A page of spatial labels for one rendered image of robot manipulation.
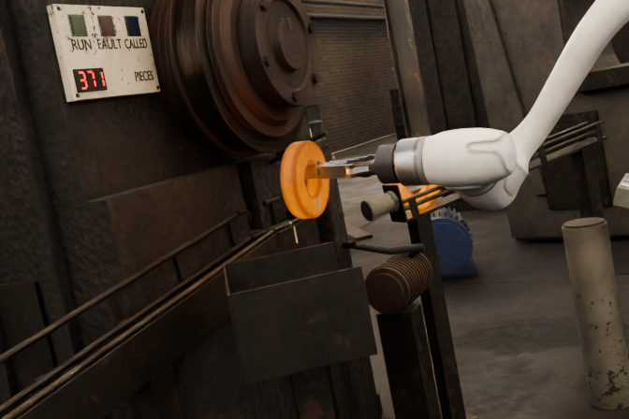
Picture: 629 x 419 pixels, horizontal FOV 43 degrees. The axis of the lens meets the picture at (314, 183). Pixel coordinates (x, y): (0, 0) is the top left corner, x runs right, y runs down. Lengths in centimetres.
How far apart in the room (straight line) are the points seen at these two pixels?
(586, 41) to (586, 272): 94
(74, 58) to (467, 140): 74
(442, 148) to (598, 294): 98
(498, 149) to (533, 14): 299
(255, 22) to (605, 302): 122
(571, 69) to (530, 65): 288
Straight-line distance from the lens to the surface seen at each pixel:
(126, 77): 166
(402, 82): 1075
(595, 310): 230
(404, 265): 208
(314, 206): 157
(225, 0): 173
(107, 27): 164
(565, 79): 151
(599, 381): 237
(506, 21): 443
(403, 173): 145
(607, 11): 147
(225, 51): 168
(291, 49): 178
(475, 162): 140
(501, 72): 443
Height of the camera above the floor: 96
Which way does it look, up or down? 5 degrees down
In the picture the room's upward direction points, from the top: 11 degrees counter-clockwise
